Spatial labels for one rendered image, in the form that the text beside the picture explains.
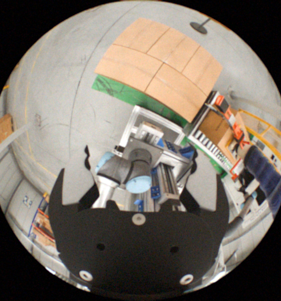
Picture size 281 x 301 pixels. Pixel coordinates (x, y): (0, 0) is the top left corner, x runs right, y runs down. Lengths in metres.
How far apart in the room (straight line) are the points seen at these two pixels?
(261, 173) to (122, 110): 1.84
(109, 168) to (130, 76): 0.85
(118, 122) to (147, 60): 1.07
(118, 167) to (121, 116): 1.26
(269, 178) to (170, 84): 1.19
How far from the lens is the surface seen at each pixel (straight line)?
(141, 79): 1.00
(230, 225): 0.80
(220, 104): 0.60
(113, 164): 0.40
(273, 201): 0.93
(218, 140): 0.93
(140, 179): 0.41
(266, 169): 0.92
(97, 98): 1.70
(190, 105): 1.11
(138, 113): 1.32
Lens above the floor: 1.53
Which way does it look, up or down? 58 degrees down
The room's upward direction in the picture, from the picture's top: 177 degrees counter-clockwise
